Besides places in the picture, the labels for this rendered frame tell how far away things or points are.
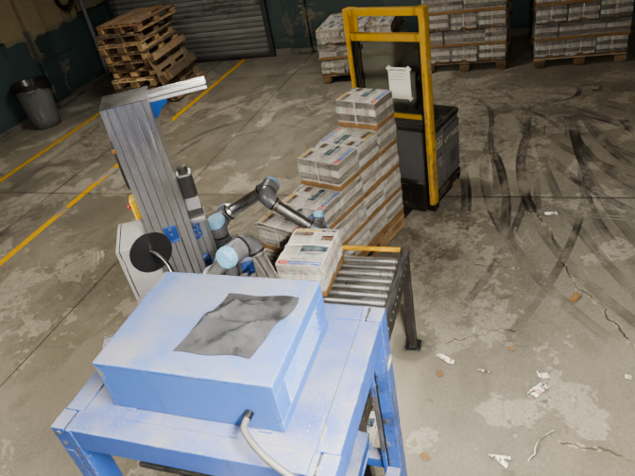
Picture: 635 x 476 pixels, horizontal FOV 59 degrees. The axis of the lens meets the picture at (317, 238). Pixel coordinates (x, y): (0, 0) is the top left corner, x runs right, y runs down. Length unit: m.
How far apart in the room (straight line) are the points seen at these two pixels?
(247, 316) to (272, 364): 0.22
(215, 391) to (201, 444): 0.17
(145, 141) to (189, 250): 0.73
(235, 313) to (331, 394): 0.38
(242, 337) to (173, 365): 0.21
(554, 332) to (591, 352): 0.26
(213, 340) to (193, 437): 0.29
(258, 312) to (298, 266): 1.44
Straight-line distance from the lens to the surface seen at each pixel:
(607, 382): 3.92
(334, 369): 1.82
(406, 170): 5.44
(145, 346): 1.82
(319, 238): 3.35
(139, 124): 3.14
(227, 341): 1.69
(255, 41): 11.30
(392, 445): 2.48
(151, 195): 3.28
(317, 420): 1.71
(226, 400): 1.68
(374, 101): 4.48
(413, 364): 3.91
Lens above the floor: 2.87
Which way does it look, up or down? 33 degrees down
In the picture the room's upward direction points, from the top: 11 degrees counter-clockwise
